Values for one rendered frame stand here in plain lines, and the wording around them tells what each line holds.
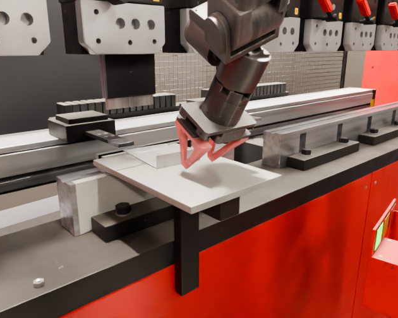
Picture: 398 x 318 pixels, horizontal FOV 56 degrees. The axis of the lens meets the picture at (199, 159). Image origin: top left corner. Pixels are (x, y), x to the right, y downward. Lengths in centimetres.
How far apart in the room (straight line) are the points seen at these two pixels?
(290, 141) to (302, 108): 52
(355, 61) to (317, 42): 362
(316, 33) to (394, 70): 170
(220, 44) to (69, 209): 39
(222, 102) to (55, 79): 75
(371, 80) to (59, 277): 245
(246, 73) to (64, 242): 41
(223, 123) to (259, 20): 15
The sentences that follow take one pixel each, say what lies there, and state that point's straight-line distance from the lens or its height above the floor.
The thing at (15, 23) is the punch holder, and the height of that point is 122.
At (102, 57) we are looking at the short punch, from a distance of 67.
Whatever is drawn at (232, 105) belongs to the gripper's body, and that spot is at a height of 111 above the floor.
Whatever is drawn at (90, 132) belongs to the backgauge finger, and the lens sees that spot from 86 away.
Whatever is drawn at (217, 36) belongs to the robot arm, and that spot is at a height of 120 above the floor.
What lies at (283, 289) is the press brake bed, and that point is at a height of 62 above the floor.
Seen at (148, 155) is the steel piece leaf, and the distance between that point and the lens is 67.
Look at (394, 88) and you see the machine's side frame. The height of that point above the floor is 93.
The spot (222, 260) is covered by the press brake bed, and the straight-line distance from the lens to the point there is 75.
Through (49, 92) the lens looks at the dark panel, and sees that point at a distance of 117.
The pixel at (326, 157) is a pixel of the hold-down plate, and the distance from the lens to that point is 109.
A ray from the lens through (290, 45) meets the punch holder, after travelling 95.
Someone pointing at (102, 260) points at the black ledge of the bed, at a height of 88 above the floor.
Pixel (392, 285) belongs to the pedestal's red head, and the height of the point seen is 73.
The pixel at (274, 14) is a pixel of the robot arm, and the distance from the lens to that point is 44.
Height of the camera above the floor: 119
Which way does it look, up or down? 17 degrees down
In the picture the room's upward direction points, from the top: straight up
